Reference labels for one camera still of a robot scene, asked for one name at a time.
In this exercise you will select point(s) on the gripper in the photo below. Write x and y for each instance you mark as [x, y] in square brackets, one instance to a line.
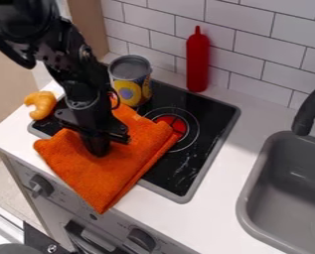
[91, 112]

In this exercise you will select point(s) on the orange cloth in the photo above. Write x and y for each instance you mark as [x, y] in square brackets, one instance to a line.
[102, 175]

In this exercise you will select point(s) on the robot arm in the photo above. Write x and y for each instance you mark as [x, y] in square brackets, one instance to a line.
[53, 39]

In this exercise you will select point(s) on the toy croissant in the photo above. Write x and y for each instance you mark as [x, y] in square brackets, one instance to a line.
[42, 104]

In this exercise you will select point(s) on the yellow can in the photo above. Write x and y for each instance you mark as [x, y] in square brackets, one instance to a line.
[131, 82]

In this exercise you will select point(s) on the toy stove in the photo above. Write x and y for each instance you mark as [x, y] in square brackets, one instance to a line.
[204, 139]

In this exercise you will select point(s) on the red bottle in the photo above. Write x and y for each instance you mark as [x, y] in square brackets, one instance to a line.
[197, 63]

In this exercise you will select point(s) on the toy sink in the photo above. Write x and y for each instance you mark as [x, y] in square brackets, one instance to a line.
[288, 201]

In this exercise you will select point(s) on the tap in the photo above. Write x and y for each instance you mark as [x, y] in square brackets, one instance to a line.
[309, 109]

